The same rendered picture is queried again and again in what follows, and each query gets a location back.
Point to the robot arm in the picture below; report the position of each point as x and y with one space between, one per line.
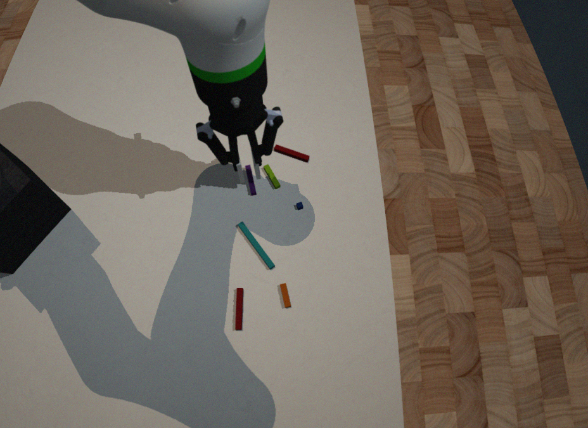
223 41

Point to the orange rod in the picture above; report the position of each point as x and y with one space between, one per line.
285 295

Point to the turquoise rod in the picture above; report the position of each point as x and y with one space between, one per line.
256 245

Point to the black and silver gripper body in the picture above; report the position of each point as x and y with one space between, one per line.
254 114

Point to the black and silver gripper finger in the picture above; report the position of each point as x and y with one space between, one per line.
274 119
207 136

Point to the purple rod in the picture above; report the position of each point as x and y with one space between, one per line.
250 180

